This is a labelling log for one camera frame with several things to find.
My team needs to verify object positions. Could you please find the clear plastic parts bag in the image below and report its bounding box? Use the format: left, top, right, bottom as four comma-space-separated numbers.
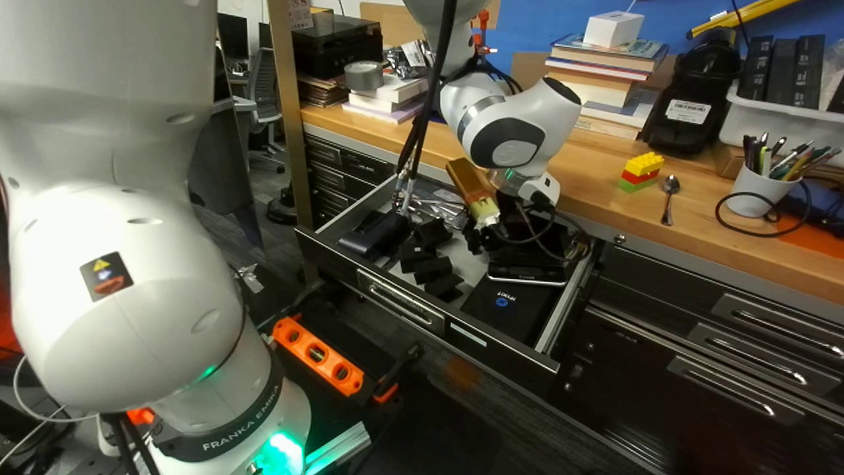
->
386, 177, 477, 232

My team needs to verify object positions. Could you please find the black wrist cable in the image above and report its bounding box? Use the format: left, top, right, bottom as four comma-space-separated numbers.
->
499, 195, 572, 268

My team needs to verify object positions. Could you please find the green pen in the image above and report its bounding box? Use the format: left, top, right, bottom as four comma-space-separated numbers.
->
774, 148, 816, 181

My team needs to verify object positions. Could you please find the yellow bar tool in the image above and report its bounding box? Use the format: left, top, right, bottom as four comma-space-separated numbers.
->
687, 0, 805, 41

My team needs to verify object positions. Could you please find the small white box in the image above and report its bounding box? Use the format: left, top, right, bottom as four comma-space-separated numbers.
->
582, 8, 647, 52

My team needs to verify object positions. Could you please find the black cable silver sleeve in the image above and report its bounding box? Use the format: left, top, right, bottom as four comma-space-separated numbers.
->
393, 0, 462, 218

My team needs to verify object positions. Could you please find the grey metal drawer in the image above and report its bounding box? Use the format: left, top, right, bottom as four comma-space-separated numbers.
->
294, 166, 602, 400

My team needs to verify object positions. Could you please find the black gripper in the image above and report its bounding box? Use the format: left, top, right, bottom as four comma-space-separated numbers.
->
505, 202, 557, 252

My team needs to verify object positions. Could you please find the gold wrist camera bar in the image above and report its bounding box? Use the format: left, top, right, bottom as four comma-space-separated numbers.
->
444, 155, 505, 232

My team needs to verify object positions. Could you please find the black plastic part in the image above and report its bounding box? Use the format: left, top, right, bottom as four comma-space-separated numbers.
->
412, 218, 456, 251
412, 257, 455, 285

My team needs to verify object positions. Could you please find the white pen cup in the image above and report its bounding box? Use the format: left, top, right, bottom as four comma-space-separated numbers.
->
728, 162, 799, 222

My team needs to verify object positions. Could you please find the small orange connector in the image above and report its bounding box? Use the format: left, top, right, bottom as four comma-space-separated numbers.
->
124, 403, 158, 430

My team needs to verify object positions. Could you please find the thin hardcover book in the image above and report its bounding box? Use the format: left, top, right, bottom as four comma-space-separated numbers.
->
549, 52, 663, 86
552, 37, 673, 65

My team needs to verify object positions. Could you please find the brown cardboard sheet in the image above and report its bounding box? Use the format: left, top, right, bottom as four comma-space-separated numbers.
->
356, 0, 412, 48

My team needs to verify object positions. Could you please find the orange spirit level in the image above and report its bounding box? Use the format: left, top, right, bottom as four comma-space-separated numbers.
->
270, 314, 369, 397

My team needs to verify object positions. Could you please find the stack of flat boards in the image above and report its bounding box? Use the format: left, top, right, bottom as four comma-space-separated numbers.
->
296, 73, 352, 110

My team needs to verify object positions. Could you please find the metal spoon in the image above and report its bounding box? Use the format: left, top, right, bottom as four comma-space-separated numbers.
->
659, 170, 687, 230

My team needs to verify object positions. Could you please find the black box blue logo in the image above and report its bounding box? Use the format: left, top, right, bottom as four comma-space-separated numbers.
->
460, 272, 563, 347

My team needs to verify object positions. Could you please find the blue wall board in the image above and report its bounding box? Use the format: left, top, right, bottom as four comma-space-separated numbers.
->
497, 0, 844, 58

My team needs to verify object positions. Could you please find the black box bracket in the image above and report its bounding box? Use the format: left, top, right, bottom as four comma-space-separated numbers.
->
426, 272, 468, 302

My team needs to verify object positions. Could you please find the grey duct tape roll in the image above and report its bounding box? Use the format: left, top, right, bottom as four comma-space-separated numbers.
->
342, 60, 387, 95

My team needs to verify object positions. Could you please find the black printer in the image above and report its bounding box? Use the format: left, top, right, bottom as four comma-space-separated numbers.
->
291, 11, 386, 81

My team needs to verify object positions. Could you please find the white floor cable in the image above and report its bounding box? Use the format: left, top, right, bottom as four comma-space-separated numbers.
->
9, 341, 104, 463

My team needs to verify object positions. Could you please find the black plastic bracket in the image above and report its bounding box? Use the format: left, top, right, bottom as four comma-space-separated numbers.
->
398, 244, 440, 272

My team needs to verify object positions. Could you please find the black pouch white label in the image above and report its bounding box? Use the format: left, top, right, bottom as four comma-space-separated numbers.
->
635, 35, 745, 161

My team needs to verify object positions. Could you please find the white plastic bin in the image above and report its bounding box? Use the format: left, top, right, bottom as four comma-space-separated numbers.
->
717, 81, 844, 152

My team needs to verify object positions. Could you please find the black cable loop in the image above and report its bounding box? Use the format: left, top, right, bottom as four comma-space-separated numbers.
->
712, 185, 819, 239

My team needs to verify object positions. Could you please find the black orange clamp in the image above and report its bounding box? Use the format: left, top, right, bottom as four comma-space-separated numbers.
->
373, 341, 428, 408

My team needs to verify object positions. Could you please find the lilac flat board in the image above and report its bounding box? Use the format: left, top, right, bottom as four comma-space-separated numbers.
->
342, 100, 433, 127

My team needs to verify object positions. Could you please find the blue flat object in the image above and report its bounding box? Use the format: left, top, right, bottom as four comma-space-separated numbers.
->
799, 177, 844, 226

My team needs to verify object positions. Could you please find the black desk monitor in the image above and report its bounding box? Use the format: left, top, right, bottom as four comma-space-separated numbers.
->
217, 11, 254, 65

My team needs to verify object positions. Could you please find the grey drawer cabinet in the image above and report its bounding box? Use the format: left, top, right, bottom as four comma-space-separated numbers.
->
563, 234, 844, 475
300, 130, 408, 232

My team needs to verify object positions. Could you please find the crumpled silver foil bag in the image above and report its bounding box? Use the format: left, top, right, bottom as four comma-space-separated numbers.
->
386, 37, 436, 78

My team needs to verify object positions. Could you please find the black rectangular block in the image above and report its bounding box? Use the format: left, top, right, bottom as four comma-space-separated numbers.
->
735, 35, 776, 100
766, 35, 803, 106
793, 35, 829, 110

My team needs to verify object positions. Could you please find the black two-prong block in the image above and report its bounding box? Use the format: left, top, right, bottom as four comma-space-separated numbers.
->
462, 223, 494, 257

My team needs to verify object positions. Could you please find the office chair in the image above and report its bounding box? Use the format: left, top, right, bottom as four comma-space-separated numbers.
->
236, 48, 291, 180

